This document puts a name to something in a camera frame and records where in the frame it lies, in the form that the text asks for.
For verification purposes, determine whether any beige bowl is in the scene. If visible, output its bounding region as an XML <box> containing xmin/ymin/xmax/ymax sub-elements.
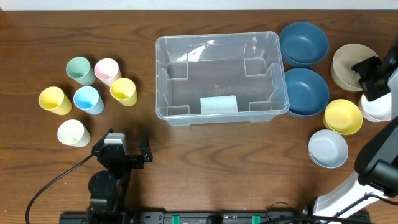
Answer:
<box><xmin>330</xmin><ymin>44</ymin><xmax>378</xmax><ymax>92</ymax></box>

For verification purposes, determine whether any white bowl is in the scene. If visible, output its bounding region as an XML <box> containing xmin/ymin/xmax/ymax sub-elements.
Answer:
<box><xmin>358</xmin><ymin>93</ymin><xmax>391</xmax><ymax>122</ymax></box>

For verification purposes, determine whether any yellow bowl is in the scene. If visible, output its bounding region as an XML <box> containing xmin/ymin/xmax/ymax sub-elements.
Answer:
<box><xmin>323</xmin><ymin>99</ymin><xmax>363</xmax><ymax>135</ymax></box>

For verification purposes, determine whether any dark blue bowl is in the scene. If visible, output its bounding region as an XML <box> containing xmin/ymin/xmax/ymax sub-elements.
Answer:
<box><xmin>285</xmin><ymin>68</ymin><xmax>330</xmax><ymax>117</ymax></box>
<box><xmin>280</xmin><ymin>22</ymin><xmax>329</xmax><ymax>68</ymax></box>

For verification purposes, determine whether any clear plastic storage container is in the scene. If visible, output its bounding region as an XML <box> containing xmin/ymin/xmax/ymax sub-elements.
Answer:
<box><xmin>155</xmin><ymin>31</ymin><xmax>290</xmax><ymax>126</ymax></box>

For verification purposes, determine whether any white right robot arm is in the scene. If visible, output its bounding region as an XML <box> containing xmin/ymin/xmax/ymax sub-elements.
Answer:
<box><xmin>303</xmin><ymin>40</ymin><xmax>397</xmax><ymax>223</ymax></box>

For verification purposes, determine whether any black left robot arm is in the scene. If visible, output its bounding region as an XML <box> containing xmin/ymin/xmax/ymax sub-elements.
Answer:
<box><xmin>86</xmin><ymin>129</ymin><xmax>153</xmax><ymax>223</ymax></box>

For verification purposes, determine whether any cream white cup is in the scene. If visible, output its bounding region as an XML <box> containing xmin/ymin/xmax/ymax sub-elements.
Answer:
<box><xmin>57</xmin><ymin>119</ymin><xmax>91</xmax><ymax>147</ymax></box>

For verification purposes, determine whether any yellow cup right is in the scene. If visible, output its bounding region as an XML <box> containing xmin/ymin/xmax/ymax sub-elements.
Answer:
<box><xmin>110</xmin><ymin>78</ymin><xmax>137</xmax><ymax>106</ymax></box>

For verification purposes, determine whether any yellow cup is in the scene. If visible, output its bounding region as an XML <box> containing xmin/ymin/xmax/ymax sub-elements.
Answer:
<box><xmin>110</xmin><ymin>78</ymin><xmax>137</xmax><ymax>106</ymax></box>
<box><xmin>39</xmin><ymin>86</ymin><xmax>72</xmax><ymax>115</ymax></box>

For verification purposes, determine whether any light blue cup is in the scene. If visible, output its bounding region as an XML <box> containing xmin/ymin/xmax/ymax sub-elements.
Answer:
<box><xmin>73</xmin><ymin>86</ymin><xmax>104</xmax><ymax>115</ymax></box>

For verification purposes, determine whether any yellow cup left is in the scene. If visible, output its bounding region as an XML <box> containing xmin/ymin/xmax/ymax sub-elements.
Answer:
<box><xmin>39</xmin><ymin>86</ymin><xmax>72</xmax><ymax>115</ymax></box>

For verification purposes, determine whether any light grey bowl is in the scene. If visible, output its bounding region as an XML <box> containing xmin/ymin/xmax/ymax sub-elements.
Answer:
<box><xmin>308</xmin><ymin>129</ymin><xmax>349</xmax><ymax>169</ymax></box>

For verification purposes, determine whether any pink cup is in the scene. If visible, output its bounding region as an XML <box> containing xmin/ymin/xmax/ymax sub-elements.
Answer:
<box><xmin>94</xmin><ymin>58</ymin><xmax>122</xmax><ymax>86</ymax></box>

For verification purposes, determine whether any green cup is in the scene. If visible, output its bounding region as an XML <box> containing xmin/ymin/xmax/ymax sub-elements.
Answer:
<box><xmin>66</xmin><ymin>57</ymin><xmax>96</xmax><ymax>86</ymax></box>

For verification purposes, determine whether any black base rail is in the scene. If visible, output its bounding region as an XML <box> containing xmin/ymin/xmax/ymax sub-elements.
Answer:
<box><xmin>58</xmin><ymin>210</ymin><xmax>371</xmax><ymax>224</ymax></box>

